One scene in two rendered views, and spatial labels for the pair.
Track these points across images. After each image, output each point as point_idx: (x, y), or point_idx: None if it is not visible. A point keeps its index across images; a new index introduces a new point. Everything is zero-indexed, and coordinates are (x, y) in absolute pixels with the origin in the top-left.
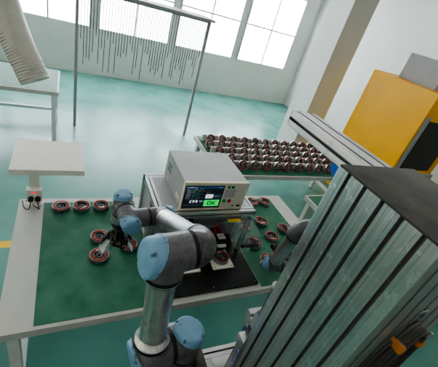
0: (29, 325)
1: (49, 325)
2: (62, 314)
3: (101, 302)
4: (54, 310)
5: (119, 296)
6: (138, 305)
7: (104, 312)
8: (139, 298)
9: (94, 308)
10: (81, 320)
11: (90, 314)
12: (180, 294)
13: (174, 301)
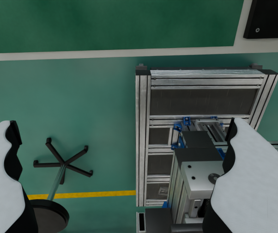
0: None
1: (27, 57)
2: (42, 35)
3: (115, 19)
4: (24, 23)
5: (155, 7)
6: (189, 41)
7: (120, 46)
8: (195, 23)
9: (102, 32)
10: (81, 56)
11: (95, 47)
12: None
13: (262, 44)
